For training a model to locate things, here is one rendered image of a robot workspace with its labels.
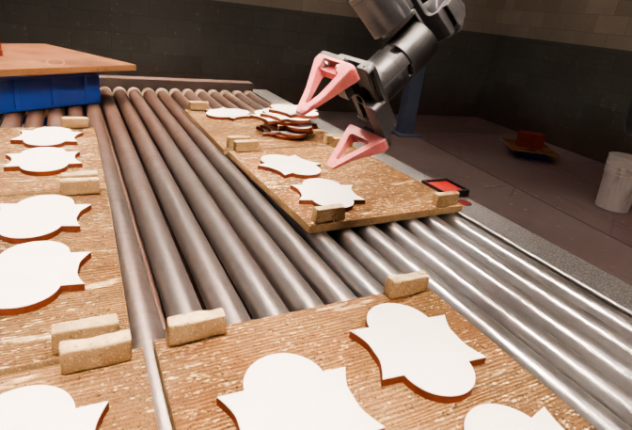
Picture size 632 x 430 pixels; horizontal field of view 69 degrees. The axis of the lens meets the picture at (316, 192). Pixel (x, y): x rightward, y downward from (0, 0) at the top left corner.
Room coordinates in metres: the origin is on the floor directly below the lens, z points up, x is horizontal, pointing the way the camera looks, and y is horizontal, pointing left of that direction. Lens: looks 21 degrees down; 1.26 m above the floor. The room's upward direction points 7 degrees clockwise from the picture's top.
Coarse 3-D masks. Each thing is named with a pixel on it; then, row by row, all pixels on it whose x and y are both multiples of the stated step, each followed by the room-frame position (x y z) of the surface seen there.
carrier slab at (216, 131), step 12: (192, 120) 1.31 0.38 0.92; (204, 120) 1.28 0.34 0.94; (216, 120) 1.30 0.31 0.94; (228, 120) 1.32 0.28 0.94; (240, 120) 1.33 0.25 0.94; (252, 120) 1.35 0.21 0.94; (204, 132) 1.19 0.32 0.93; (216, 132) 1.18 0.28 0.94; (228, 132) 1.19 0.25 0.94; (240, 132) 1.21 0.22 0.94; (252, 132) 1.22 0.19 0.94; (324, 132) 1.32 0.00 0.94; (216, 144) 1.09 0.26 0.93; (264, 144) 1.12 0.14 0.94; (276, 144) 1.13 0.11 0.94; (288, 144) 1.14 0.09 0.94; (300, 144) 1.16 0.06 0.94; (312, 144) 1.17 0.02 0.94; (324, 144) 1.19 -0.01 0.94
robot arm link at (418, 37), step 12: (408, 24) 0.64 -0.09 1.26; (420, 24) 0.63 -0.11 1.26; (384, 36) 0.63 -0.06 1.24; (396, 36) 0.63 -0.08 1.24; (408, 36) 0.62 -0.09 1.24; (420, 36) 0.62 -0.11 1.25; (432, 36) 0.62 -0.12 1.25; (396, 48) 0.61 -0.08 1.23; (408, 48) 0.61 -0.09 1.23; (420, 48) 0.61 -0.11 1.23; (432, 48) 0.62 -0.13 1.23; (420, 60) 0.61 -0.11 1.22
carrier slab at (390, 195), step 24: (336, 168) 0.99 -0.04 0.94; (360, 168) 1.01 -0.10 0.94; (384, 168) 1.03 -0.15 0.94; (288, 192) 0.81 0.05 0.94; (360, 192) 0.86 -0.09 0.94; (384, 192) 0.88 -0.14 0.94; (408, 192) 0.89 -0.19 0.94; (432, 192) 0.91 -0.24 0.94; (360, 216) 0.74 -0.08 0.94; (384, 216) 0.76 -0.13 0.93; (408, 216) 0.79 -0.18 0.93
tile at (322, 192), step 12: (312, 180) 0.87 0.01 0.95; (324, 180) 0.88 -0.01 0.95; (300, 192) 0.80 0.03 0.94; (312, 192) 0.80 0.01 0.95; (324, 192) 0.81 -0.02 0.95; (336, 192) 0.82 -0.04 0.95; (348, 192) 0.83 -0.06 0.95; (312, 204) 0.76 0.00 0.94; (324, 204) 0.75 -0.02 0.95; (348, 204) 0.76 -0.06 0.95
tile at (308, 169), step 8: (264, 160) 0.96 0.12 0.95; (272, 160) 0.97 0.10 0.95; (280, 160) 0.97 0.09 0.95; (288, 160) 0.98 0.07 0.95; (296, 160) 0.99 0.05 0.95; (304, 160) 0.99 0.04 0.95; (264, 168) 0.92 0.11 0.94; (272, 168) 0.92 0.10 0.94; (280, 168) 0.92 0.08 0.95; (288, 168) 0.92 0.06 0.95; (296, 168) 0.93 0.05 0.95; (304, 168) 0.93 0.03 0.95; (312, 168) 0.94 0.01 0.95; (320, 168) 0.95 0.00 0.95; (288, 176) 0.89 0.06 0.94; (296, 176) 0.90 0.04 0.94; (304, 176) 0.90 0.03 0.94; (312, 176) 0.91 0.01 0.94
